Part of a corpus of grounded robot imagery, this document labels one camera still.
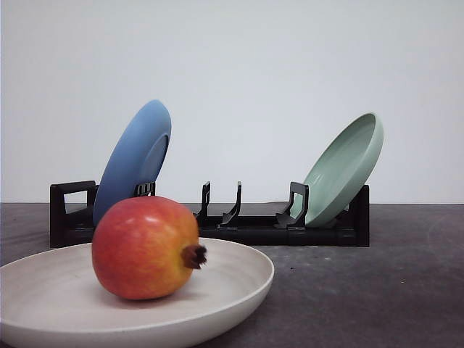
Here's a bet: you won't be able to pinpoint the red yellow pomegranate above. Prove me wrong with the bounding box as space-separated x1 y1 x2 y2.
92 196 207 300

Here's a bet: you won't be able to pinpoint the white plate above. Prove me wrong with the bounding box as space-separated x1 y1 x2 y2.
0 239 274 348

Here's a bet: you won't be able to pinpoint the blue plate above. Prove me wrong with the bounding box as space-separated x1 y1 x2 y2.
93 99 172 227

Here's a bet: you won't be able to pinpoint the green plate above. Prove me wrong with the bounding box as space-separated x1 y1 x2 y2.
291 112 384 227

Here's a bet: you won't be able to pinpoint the black dish rack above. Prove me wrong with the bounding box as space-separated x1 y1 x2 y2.
49 181 370 247

